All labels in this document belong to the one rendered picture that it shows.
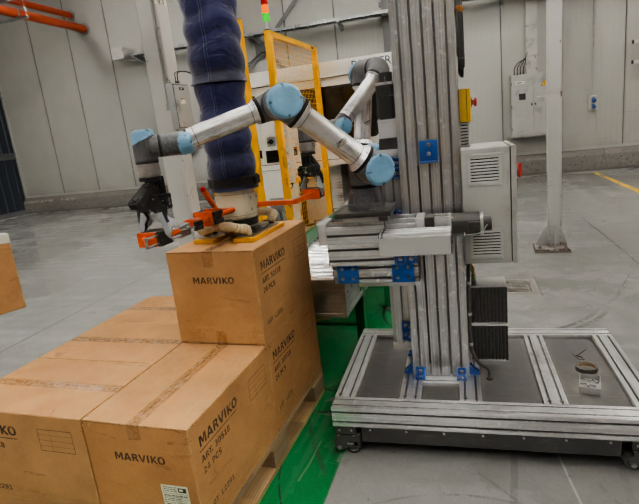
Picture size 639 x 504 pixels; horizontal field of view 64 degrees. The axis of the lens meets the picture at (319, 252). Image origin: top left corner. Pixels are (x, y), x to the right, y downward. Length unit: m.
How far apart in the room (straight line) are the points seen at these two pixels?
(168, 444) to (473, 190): 1.44
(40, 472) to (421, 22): 2.16
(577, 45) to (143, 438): 10.83
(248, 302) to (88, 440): 0.73
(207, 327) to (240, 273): 0.30
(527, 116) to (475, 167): 9.06
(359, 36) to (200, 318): 9.90
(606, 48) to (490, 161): 9.68
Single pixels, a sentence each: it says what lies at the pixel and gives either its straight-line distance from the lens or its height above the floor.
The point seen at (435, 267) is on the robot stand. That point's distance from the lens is 2.26.
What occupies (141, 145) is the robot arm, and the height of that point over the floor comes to 1.38.
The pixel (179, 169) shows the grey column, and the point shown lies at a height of 1.20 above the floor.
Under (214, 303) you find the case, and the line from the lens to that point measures 2.14.
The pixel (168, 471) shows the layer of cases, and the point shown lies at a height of 0.39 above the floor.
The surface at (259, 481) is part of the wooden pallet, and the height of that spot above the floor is 0.02.
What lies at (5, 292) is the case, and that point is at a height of 0.73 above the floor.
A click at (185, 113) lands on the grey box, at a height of 1.57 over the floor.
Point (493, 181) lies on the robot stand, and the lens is 2.13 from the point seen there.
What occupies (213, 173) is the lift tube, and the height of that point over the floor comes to 1.24.
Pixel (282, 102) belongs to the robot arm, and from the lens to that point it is 1.78.
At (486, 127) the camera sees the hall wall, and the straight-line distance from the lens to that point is 11.36.
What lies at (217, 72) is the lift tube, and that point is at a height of 1.63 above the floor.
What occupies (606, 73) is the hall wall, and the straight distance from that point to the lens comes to 11.69.
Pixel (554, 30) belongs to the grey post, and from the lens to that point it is 5.28.
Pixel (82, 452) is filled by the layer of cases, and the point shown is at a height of 0.42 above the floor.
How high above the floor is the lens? 1.37
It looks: 13 degrees down
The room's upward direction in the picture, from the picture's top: 6 degrees counter-clockwise
